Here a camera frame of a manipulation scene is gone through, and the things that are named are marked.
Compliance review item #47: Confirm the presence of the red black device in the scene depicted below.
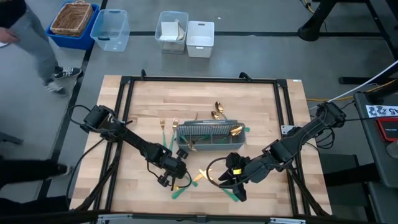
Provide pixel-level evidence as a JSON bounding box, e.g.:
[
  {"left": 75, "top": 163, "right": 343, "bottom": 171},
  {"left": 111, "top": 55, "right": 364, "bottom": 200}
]
[{"left": 374, "top": 117, "right": 398, "bottom": 143}]

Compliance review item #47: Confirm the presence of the brown wicker basket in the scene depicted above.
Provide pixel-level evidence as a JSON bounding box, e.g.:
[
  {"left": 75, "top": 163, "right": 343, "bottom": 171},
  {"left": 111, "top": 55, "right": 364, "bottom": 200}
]
[{"left": 49, "top": 0, "right": 94, "bottom": 38}]

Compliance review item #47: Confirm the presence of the white printed label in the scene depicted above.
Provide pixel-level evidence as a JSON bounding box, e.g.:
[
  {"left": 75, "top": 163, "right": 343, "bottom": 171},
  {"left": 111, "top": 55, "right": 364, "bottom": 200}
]
[{"left": 365, "top": 105, "right": 398, "bottom": 118}]

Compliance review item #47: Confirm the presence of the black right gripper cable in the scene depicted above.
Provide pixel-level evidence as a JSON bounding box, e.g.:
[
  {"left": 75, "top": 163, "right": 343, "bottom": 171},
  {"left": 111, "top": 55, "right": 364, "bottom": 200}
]
[{"left": 206, "top": 156, "right": 249, "bottom": 189}]

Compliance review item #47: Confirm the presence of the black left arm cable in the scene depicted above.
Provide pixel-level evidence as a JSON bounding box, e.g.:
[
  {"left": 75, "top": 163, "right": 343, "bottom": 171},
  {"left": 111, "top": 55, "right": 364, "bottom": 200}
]
[{"left": 65, "top": 138, "right": 105, "bottom": 208}]

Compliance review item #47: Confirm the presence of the black cart base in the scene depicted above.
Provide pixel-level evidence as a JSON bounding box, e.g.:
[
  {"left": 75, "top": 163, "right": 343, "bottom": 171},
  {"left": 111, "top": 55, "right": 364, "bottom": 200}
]
[{"left": 320, "top": 152, "right": 398, "bottom": 224}]

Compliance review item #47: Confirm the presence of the grey cart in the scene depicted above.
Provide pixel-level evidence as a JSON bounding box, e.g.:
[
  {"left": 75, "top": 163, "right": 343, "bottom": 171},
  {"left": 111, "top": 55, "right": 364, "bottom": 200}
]
[{"left": 353, "top": 90, "right": 398, "bottom": 189}]

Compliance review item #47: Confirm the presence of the black crossbar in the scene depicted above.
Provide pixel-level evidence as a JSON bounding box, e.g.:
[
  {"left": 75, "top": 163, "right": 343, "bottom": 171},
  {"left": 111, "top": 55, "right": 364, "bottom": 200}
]
[{"left": 0, "top": 210, "right": 398, "bottom": 224}]

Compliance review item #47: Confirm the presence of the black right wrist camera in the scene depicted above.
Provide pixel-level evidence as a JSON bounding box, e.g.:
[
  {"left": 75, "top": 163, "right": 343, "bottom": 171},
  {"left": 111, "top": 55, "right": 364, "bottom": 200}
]
[{"left": 231, "top": 185, "right": 249, "bottom": 203}]

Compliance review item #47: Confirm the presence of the white cable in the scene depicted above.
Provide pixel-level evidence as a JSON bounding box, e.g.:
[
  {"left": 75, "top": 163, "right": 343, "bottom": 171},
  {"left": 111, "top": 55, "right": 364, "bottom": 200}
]
[{"left": 309, "top": 58, "right": 398, "bottom": 110}]

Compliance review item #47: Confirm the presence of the white plastic bin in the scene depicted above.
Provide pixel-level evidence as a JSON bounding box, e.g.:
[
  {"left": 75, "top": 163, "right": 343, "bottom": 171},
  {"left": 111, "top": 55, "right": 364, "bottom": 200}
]
[{"left": 185, "top": 20, "right": 215, "bottom": 59}]

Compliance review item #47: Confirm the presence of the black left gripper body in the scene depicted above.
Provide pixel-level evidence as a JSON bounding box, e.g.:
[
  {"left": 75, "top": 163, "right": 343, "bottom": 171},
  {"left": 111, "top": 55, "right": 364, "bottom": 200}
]
[{"left": 157, "top": 148, "right": 191, "bottom": 188}]

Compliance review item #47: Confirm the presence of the grey plastic cutlery basket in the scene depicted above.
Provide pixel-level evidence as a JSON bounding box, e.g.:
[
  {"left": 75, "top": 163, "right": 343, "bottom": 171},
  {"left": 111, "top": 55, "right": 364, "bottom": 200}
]
[{"left": 175, "top": 119, "right": 247, "bottom": 152}]

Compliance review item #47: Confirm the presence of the black stand leg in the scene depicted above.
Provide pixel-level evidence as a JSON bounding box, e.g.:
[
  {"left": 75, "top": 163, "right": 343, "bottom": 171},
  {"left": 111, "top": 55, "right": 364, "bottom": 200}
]
[{"left": 297, "top": 0, "right": 340, "bottom": 42}]

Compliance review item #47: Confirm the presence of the grey chair leg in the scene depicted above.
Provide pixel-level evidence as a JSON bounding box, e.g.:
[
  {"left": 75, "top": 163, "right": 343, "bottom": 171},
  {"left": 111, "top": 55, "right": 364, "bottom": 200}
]
[{"left": 0, "top": 131, "right": 24, "bottom": 146}]

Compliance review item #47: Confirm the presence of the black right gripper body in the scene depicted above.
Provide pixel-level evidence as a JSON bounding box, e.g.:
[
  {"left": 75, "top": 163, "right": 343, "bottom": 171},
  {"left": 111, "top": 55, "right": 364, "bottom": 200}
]
[{"left": 224, "top": 151, "right": 261, "bottom": 185}]

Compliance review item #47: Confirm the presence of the person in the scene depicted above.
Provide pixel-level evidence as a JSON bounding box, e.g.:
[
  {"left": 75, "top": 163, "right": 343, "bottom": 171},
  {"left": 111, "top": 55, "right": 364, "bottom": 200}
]
[
  {"left": 0, "top": 158, "right": 70, "bottom": 215},
  {"left": 0, "top": 0, "right": 83, "bottom": 96}
]

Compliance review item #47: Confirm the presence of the clear plastic storage bin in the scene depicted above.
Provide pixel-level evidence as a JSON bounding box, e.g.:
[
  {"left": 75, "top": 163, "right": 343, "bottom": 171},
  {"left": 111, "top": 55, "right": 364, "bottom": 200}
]
[
  {"left": 90, "top": 8, "right": 131, "bottom": 53},
  {"left": 154, "top": 11, "right": 190, "bottom": 55}
]

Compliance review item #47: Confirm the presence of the black metal table frame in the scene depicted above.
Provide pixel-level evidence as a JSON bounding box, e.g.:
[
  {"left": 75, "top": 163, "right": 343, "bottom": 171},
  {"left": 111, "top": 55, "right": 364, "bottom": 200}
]
[{"left": 72, "top": 68, "right": 332, "bottom": 218}]

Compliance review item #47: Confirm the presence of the white paper box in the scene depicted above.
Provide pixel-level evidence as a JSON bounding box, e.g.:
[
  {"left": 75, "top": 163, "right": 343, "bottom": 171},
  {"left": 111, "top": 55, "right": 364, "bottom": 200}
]
[{"left": 159, "top": 19, "right": 186, "bottom": 42}]

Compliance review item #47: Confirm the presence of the yellow cable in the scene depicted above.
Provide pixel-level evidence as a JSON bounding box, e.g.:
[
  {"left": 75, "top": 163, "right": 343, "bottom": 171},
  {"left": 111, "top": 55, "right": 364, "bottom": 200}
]
[{"left": 306, "top": 79, "right": 398, "bottom": 102}]

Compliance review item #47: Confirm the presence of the black frame beam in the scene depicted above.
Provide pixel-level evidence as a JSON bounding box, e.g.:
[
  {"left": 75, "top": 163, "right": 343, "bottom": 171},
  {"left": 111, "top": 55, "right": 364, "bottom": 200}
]
[{"left": 363, "top": 0, "right": 398, "bottom": 62}]

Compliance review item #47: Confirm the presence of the blue plastic bin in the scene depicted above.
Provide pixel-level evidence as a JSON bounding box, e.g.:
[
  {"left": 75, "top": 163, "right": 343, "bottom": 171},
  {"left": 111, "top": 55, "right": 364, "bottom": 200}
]
[{"left": 45, "top": 1, "right": 100, "bottom": 51}]

